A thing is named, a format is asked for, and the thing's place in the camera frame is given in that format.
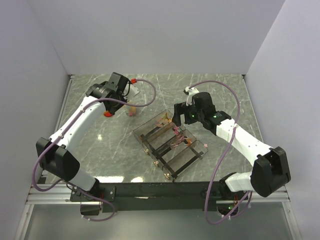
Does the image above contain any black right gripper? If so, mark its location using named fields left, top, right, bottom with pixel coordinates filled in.
left=171, top=101, right=204, bottom=127

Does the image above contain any clear candy drawer box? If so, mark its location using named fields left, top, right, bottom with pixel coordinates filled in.
left=133, top=109, right=208, bottom=182

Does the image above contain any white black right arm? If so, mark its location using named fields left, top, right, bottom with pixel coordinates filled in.
left=172, top=87, right=291, bottom=200

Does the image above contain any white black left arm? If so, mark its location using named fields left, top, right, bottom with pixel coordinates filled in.
left=35, top=72, right=140, bottom=201

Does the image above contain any red jar lid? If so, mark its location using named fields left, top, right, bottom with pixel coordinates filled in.
left=103, top=111, right=114, bottom=118

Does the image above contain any black base beam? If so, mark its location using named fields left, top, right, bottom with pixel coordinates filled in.
left=70, top=181, right=245, bottom=211

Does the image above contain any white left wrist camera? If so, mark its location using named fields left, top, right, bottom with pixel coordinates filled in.
left=123, top=78, right=140, bottom=102

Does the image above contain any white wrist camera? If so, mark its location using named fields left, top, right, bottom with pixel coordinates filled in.
left=123, top=78, right=140, bottom=102
left=183, top=86, right=199, bottom=106

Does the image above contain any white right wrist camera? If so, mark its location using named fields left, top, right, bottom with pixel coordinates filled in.
left=183, top=86, right=199, bottom=106

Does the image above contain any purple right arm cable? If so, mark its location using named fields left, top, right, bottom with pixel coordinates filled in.
left=191, top=80, right=252, bottom=225

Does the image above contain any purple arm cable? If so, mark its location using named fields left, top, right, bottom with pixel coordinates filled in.
left=32, top=78, right=157, bottom=223
left=191, top=80, right=252, bottom=225

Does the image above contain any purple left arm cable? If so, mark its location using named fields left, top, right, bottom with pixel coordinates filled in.
left=32, top=78, right=157, bottom=223

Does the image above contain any aluminium frame rail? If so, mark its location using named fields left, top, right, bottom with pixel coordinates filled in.
left=24, top=74, right=101, bottom=206

